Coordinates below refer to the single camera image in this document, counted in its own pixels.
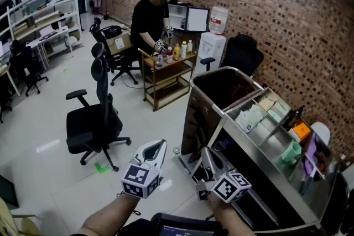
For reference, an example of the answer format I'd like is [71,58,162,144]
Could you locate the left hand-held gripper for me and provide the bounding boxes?
[121,139,168,200]

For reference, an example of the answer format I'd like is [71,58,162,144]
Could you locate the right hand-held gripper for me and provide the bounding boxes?
[196,146,252,204]

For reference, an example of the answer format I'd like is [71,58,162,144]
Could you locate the steel housekeeping cart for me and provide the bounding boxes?
[176,66,350,236]

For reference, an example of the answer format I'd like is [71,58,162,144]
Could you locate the person's left forearm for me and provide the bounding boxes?
[78,192,142,236]

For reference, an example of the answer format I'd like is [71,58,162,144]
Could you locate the person's right forearm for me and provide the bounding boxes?
[206,193,257,236]

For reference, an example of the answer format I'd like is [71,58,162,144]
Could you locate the brown fabric laundry hamper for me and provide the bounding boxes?
[320,171,350,233]
[181,66,263,164]

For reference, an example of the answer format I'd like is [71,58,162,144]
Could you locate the blue bottle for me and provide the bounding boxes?
[217,137,236,150]

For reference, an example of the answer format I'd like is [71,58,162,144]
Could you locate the green floor tape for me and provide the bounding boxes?
[93,162,110,175]

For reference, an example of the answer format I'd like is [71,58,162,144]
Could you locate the white plastic bag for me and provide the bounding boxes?
[234,104,264,134]

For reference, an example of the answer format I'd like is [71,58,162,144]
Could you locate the black office chair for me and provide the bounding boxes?
[89,17,142,87]
[9,39,49,97]
[65,41,132,172]
[199,34,265,78]

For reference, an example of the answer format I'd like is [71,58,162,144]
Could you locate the black chest-worn screen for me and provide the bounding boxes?
[150,212,222,236]

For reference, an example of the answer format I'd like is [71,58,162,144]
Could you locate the person's black shirt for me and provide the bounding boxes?
[117,217,155,236]

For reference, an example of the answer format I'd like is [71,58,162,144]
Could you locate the green cup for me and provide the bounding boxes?
[280,141,303,168]

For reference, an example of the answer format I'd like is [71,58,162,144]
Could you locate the beige paper packets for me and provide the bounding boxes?
[258,96,276,112]

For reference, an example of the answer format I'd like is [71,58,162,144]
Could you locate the pale green packets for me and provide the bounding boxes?
[267,102,291,123]

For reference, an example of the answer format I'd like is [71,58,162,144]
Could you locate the wooden trolley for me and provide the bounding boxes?
[137,48,197,112]

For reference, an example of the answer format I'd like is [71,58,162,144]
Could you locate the orange box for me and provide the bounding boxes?
[289,122,313,143]

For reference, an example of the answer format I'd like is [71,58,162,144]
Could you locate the dark glass bottle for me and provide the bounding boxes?
[283,105,305,131]

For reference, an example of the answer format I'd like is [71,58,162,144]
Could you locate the purple cloth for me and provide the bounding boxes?
[303,132,327,179]

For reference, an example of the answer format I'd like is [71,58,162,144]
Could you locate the red drink bottle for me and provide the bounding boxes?
[165,46,174,65]

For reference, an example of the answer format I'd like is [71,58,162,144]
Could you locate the brown cloth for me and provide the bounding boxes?
[315,143,331,168]

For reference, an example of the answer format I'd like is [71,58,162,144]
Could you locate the white plastic chair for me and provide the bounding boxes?
[309,121,331,147]

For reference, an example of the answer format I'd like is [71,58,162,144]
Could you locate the cardboard box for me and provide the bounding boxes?
[106,31,133,56]

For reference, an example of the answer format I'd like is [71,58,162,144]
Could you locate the white water dispenser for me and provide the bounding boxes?
[194,32,227,75]

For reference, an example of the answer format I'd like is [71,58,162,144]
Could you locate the black bag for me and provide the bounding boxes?
[101,25,123,40]

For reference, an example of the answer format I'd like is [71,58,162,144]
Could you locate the black mini fridge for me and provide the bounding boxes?
[167,3,210,34]

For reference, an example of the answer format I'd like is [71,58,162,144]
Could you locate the yellow wooden chair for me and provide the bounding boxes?
[0,196,41,236]

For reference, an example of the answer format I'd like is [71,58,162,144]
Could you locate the clear water jug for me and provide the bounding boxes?
[207,5,230,35]

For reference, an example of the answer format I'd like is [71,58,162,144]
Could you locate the white desk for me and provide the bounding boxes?
[26,26,73,70]

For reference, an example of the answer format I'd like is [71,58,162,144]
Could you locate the black floor stand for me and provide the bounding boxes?
[102,0,114,21]

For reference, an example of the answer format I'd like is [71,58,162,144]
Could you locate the white shelving unit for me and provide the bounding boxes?
[0,0,84,56]

